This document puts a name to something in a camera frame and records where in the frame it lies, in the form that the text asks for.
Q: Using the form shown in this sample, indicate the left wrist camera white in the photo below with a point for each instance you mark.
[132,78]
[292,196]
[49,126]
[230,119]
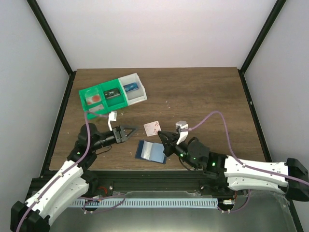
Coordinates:
[112,117]

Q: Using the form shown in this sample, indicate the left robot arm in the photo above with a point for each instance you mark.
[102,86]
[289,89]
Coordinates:
[71,181]

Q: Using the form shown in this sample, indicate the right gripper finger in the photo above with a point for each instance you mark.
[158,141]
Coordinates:
[175,137]
[165,137]

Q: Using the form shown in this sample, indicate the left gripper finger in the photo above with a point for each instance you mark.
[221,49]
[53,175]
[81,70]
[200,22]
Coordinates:
[128,130]
[126,136]

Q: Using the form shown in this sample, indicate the green bin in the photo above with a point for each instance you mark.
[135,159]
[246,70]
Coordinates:
[115,103]
[87,92]

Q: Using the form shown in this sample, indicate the white pink patterned card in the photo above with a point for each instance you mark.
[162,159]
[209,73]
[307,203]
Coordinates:
[152,128]

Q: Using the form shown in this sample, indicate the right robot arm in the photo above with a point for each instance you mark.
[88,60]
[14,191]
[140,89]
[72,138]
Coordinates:
[226,173]

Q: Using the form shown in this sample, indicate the middle green bin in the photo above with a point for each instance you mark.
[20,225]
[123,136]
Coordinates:
[115,103]

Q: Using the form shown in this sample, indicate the black aluminium frame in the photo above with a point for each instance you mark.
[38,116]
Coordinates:
[122,180]

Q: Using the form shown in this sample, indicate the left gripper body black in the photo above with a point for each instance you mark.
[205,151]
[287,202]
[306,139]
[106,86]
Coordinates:
[118,134]

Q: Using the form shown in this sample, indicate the black card stack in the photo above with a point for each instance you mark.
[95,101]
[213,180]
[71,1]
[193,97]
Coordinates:
[111,93]

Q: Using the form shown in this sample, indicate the blue card stack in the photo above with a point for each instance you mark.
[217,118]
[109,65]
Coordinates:
[131,87]

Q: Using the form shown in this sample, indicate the left green bin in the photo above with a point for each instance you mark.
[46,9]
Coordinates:
[87,92]

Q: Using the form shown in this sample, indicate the light blue cable duct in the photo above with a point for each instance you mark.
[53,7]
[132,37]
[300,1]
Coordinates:
[148,203]

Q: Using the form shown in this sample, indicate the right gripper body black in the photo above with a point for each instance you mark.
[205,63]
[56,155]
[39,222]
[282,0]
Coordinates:
[171,145]

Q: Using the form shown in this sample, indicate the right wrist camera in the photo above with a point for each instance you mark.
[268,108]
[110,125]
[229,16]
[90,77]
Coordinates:
[181,130]

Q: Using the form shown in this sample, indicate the red white card stack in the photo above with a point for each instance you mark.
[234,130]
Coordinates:
[93,99]

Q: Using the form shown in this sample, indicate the white bin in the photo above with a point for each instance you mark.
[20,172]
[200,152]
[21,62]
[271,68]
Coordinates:
[136,96]

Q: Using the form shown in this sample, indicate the blue card holder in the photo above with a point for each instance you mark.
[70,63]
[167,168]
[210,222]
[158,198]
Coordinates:
[150,151]

